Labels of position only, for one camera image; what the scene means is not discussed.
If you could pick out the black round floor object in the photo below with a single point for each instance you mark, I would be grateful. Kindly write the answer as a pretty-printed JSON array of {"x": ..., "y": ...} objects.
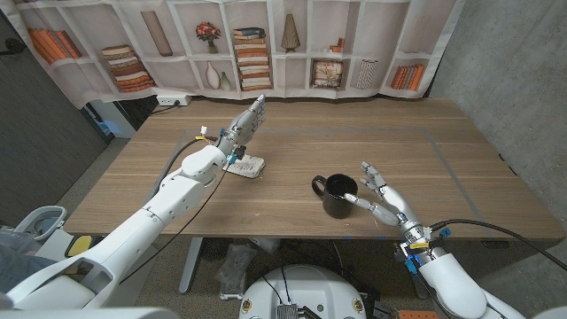
[{"x": 213, "y": 249}]

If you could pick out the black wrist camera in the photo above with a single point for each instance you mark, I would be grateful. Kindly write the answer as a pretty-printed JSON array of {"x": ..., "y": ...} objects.
[
  {"x": 401, "y": 254},
  {"x": 239, "y": 153}
]

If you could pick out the yellow and black object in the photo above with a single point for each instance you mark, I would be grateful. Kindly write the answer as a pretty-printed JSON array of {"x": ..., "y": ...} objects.
[{"x": 79, "y": 246}]

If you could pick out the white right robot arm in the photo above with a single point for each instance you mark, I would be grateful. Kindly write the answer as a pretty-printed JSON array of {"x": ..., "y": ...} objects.
[{"x": 452, "y": 283}]

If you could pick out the white plastic bin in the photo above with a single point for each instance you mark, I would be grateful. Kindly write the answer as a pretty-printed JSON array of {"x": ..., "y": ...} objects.
[{"x": 31, "y": 219}]

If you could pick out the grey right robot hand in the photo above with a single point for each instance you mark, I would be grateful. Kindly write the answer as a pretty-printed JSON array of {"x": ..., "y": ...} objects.
[{"x": 396, "y": 206}]

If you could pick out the black ceramic mug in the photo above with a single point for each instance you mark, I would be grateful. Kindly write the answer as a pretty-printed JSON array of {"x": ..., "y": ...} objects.
[{"x": 334, "y": 204}]

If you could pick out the white power strip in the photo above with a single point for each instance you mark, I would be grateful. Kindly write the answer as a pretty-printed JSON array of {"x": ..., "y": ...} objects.
[{"x": 170, "y": 100}]

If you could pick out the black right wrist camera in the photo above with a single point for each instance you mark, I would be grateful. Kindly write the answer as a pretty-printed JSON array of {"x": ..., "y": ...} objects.
[{"x": 401, "y": 254}]

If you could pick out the black wall fixture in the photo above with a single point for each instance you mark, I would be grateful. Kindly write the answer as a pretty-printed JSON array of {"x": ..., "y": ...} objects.
[{"x": 12, "y": 46}]

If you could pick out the clear plastic bag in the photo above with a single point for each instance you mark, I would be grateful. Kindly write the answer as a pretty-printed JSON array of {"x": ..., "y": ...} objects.
[{"x": 235, "y": 266}]

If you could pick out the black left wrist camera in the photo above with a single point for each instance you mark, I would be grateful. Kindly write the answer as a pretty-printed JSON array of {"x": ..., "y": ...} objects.
[{"x": 239, "y": 153}]

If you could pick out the white cabinet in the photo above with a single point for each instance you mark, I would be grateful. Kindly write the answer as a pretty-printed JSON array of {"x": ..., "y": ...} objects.
[{"x": 113, "y": 119}]

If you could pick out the printed bookshelf backdrop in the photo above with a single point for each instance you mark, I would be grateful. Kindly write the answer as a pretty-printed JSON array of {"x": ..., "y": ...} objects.
[{"x": 186, "y": 26}]

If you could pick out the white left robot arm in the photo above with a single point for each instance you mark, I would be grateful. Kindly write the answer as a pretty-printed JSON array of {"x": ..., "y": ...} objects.
[{"x": 146, "y": 223}]

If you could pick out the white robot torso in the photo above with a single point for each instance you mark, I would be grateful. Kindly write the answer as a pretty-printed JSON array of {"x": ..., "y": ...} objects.
[{"x": 305, "y": 290}]

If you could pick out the orange object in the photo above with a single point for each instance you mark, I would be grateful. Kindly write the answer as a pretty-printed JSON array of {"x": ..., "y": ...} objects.
[{"x": 418, "y": 315}]

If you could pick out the person in blue jeans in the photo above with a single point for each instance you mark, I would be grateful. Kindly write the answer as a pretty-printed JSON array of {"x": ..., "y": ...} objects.
[{"x": 17, "y": 270}]

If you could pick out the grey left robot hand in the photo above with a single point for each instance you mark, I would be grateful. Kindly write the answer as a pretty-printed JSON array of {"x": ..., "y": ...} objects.
[{"x": 246, "y": 126}]

